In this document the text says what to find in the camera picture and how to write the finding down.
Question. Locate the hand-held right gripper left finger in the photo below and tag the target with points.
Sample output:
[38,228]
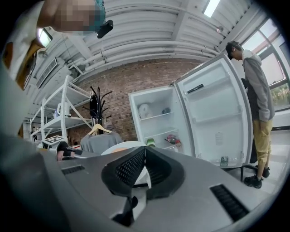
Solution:
[127,167]

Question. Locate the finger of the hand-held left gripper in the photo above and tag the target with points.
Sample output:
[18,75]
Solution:
[81,155]

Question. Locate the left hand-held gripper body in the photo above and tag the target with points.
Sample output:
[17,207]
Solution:
[54,140]

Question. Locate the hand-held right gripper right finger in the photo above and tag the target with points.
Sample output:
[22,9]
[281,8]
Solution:
[163,167]

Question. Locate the brown egg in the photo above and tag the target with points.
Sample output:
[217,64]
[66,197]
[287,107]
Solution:
[120,149]

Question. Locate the white round plate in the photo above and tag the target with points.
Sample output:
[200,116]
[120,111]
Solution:
[127,145]

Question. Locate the white refrigerator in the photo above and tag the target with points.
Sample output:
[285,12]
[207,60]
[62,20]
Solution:
[204,113]

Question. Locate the grey sweater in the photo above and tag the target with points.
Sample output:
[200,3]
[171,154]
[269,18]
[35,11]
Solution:
[97,142]

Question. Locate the green tea bottle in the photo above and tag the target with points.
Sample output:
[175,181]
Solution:
[150,142]

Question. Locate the red label cola bottle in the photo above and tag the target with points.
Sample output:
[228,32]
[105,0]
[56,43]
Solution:
[173,139]

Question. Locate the wooden clothes hanger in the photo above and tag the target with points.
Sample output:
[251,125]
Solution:
[97,128]

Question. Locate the black coat rack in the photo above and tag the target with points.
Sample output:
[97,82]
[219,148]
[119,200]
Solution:
[99,108]

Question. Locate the black hanging bag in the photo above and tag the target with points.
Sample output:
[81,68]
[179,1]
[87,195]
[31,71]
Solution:
[93,106]

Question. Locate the white metal shelving rack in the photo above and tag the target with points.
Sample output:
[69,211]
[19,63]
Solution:
[79,95]

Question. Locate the dark round food item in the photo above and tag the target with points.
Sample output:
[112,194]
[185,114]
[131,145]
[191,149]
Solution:
[166,111]

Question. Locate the white plastic bag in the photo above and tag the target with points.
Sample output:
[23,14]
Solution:
[145,111]

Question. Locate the white air conditioner vent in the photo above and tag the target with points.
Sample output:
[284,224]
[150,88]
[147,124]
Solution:
[46,72]

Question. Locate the clear water bottle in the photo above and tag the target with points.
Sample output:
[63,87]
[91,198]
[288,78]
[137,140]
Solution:
[233,161]

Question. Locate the mustard brown jacket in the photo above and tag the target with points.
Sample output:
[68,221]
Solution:
[27,65]

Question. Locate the black slim case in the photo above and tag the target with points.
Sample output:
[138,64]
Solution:
[195,88]

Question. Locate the ceiling light panel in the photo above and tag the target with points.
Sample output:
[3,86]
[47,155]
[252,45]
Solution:
[45,37]
[211,8]

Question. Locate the white cartoon print sweatshirt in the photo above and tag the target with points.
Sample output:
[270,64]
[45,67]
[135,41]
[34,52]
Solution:
[25,29]

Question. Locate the window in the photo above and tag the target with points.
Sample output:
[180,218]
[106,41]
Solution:
[272,61]

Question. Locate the black head-worn camera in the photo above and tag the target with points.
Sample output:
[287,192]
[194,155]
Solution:
[105,28]

